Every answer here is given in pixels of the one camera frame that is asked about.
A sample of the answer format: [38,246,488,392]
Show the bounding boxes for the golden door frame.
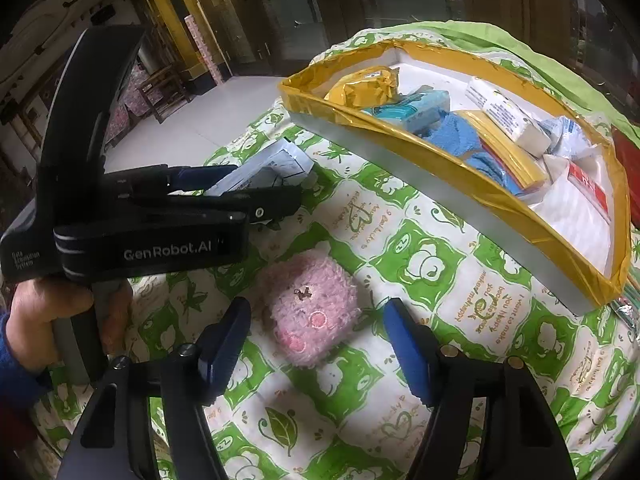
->
[130,0,236,86]

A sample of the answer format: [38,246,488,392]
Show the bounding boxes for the white printed sachet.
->
[205,140,313,196]

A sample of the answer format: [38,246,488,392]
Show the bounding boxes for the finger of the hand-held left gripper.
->
[131,185,304,227]
[102,164,239,196]

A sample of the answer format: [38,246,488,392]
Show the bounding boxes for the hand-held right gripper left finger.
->
[55,296,253,480]

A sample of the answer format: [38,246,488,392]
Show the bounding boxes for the teal tissue pack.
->
[360,91,451,133]

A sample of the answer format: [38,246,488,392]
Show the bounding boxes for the lime green sheet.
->
[350,19,640,136]

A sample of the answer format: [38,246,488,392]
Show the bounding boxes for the bag of coloured sticks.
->
[612,290,640,333]

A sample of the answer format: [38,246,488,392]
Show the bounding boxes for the yellow taped foam box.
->
[277,40,633,316]

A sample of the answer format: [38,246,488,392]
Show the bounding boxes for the wooden chair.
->
[135,62,193,125]

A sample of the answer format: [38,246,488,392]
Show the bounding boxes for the green white printed blanket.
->
[30,25,640,480]

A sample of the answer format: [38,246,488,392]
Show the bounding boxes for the person's left hand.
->
[7,277,133,373]

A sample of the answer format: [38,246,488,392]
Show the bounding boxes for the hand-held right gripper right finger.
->
[382,297,576,480]

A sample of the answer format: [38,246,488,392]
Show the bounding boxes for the floral cloth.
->
[102,72,151,148]

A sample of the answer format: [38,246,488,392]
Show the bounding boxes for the white bag with red label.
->
[525,152,613,276]

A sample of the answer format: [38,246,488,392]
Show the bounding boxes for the yellow cracker packet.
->
[324,65,401,111]

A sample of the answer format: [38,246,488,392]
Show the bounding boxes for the blue white desiccant packet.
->
[542,115,603,161]

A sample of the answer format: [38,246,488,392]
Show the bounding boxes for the white tissue pack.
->
[464,77,551,158]

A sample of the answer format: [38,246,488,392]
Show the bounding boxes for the patterned cardboard box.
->
[182,12,223,86]

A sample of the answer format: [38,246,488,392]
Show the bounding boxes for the pink plush toy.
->
[260,252,361,368]

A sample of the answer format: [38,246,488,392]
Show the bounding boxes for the person's left forearm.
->
[0,312,57,411]

